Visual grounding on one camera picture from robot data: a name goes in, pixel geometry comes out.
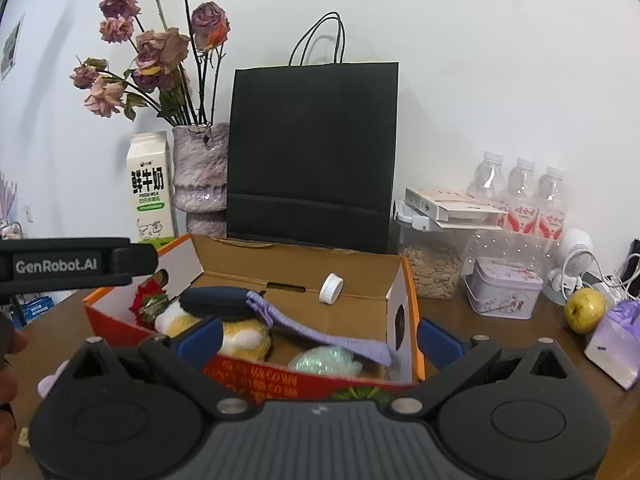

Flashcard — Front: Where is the small white fan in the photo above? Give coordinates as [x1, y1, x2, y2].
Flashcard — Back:
[547, 228, 596, 306]

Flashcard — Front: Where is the dark blue glasses case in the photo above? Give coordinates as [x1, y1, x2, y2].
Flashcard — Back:
[179, 286, 257, 321]

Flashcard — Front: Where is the purple dried flower bunch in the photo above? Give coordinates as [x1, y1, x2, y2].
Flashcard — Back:
[0, 172, 20, 223]

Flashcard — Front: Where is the empty clear plastic container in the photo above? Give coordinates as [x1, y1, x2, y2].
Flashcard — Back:
[462, 230, 556, 281]

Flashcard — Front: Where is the purple mottled vase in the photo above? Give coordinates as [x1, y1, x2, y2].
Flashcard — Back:
[171, 122, 231, 238]

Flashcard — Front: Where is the black paper bag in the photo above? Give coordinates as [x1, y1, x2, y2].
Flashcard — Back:
[226, 11, 401, 256]

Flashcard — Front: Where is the light purple object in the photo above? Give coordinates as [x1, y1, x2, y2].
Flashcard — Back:
[39, 360, 68, 396]

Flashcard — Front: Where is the yellow-green apple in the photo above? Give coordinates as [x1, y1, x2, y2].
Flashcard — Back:
[565, 287, 608, 335]

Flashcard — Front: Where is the purple tissue pack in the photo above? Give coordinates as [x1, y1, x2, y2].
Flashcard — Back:
[584, 300, 640, 391]

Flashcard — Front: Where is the red artificial flower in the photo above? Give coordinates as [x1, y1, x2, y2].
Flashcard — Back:
[129, 280, 171, 331]

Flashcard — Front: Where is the person's left hand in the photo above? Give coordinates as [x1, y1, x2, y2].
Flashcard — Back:
[0, 317, 29, 443]

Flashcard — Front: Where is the white milk carton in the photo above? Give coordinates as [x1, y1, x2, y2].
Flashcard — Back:
[125, 131, 177, 250]

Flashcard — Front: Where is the clear water bottle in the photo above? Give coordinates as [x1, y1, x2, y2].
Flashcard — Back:
[467, 150, 508, 201]
[535, 165, 571, 241]
[502, 157, 541, 233]

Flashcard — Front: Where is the flat white pink box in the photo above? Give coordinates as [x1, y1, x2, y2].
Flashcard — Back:
[404, 187, 509, 225]

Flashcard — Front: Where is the wall picture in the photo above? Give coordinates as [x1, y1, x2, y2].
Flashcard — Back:
[0, 12, 26, 81]

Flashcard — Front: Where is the translucent glittery ball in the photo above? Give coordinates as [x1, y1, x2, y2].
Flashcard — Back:
[287, 345, 363, 378]

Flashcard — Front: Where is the dried rose bouquet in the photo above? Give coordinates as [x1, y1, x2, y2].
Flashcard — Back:
[70, 0, 232, 128]

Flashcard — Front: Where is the lilac floral tin box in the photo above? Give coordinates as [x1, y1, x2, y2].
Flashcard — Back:
[465, 256, 544, 321]

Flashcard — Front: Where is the yellow plush toy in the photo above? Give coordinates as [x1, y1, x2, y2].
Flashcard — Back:
[154, 302, 273, 363]

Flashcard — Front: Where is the blue packet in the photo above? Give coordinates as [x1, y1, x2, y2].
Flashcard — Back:
[15, 296, 53, 326]

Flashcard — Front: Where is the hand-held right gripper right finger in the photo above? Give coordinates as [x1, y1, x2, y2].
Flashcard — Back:
[390, 316, 573, 417]

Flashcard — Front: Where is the purple knitted cloth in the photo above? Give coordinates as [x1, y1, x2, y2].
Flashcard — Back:
[245, 291, 396, 367]

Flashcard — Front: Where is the white cable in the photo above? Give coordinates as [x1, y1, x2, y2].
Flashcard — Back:
[590, 252, 640, 306]

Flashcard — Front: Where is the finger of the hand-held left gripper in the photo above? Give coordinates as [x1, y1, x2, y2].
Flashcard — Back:
[112, 242, 160, 287]

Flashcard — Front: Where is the orange cardboard box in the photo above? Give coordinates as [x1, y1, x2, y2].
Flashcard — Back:
[82, 232, 426, 406]

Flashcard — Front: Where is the white bottle cap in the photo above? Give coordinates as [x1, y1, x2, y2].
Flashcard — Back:
[319, 273, 344, 306]

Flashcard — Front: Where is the clear seed container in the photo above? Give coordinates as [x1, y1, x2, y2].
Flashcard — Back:
[394, 199, 468, 300]

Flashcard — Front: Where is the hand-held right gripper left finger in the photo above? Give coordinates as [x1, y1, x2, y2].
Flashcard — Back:
[65, 316, 253, 416]

